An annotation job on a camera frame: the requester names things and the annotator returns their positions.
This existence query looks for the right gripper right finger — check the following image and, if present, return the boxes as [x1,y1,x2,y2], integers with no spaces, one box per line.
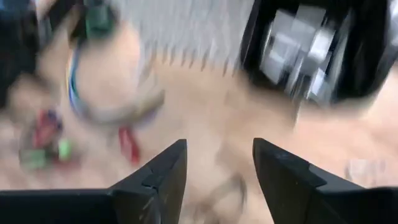
[251,137,398,224]

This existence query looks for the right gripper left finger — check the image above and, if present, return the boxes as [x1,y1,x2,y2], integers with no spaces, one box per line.
[0,138,189,224]

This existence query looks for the clear safety glasses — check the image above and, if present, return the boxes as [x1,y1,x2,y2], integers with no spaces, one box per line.
[186,172,249,220]

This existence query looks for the white metal pegboard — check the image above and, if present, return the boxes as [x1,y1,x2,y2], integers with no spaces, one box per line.
[114,0,257,78]

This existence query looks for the black plastic bin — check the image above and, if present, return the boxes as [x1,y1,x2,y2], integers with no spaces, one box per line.
[239,0,398,106]

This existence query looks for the multi prong tool rack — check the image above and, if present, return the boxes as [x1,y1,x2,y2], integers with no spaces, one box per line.
[142,46,237,77]

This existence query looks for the coloured wire bundle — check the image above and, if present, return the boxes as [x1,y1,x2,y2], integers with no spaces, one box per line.
[65,46,167,127]

